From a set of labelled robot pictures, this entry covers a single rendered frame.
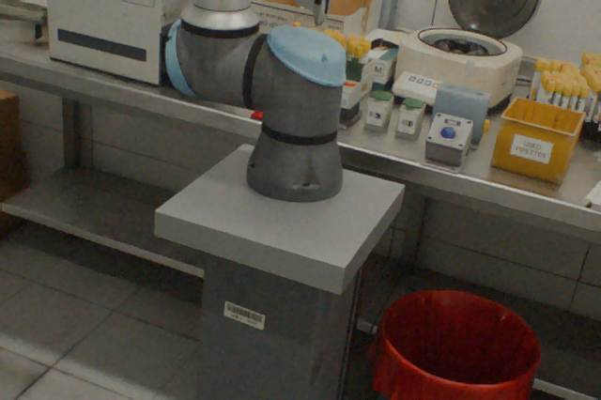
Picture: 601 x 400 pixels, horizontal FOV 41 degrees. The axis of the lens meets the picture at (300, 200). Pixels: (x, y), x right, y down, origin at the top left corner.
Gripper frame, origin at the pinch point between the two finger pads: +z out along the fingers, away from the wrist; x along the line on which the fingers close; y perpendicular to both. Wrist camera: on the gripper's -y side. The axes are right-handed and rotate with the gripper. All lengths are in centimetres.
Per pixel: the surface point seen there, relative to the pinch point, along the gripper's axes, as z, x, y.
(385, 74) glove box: 14.0, -16.6, -10.4
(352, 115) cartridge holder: 15.9, 6.4, -10.8
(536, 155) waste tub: 13.0, 10.4, -47.0
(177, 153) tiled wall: 67, -51, 60
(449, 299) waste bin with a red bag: 63, -12, -36
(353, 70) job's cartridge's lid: 8.1, 2.6, -8.6
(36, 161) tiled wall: 85, -51, 115
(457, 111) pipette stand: 11.3, 2.5, -30.4
